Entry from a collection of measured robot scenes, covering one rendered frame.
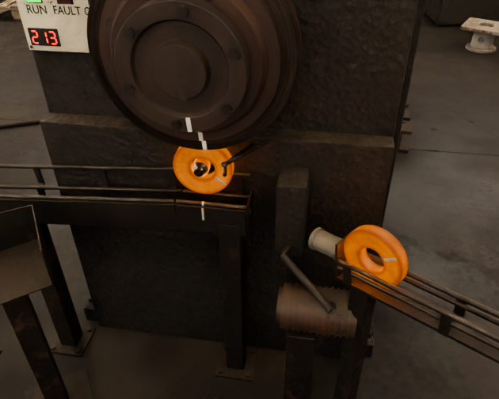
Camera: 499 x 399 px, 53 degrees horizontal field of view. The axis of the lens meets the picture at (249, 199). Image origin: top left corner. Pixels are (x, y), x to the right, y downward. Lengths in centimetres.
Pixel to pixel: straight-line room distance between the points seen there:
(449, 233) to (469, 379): 78
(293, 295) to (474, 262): 121
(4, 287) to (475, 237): 195
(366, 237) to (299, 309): 28
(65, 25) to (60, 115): 27
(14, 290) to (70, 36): 65
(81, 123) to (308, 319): 81
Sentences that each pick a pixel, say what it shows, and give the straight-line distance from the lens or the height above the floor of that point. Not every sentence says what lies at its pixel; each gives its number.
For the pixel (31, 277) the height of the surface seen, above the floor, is 61.
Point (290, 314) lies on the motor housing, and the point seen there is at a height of 50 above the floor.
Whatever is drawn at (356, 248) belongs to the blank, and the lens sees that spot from 120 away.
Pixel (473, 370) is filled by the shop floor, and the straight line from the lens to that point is 198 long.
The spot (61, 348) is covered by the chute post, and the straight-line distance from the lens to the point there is 200.
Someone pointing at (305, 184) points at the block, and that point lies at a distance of 125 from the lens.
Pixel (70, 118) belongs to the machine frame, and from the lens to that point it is 148.
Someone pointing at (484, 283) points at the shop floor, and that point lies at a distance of 229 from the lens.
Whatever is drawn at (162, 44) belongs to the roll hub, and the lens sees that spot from 105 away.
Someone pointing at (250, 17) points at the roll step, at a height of 121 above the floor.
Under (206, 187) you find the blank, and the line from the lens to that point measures 131.
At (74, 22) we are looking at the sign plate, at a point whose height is 114.
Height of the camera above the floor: 151
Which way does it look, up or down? 36 degrees down
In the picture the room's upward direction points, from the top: 1 degrees counter-clockwise
